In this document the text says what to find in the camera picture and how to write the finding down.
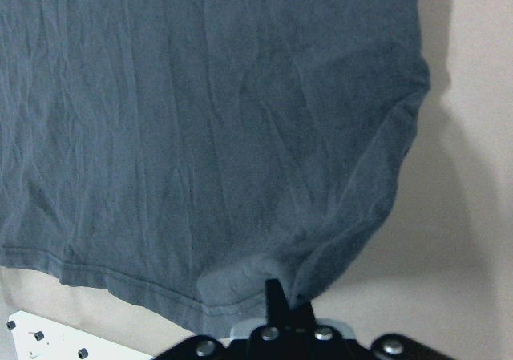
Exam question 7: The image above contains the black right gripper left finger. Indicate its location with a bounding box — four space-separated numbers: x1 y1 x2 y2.
265 279 289 328

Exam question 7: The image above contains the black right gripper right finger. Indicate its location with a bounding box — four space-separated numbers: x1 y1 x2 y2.
290 295 317 328

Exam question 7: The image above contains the black printed t-shirt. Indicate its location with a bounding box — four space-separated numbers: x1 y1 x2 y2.
1 0 430 337

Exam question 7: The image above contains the white pedestal base plate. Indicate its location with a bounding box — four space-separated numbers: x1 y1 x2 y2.
6 311 152 360

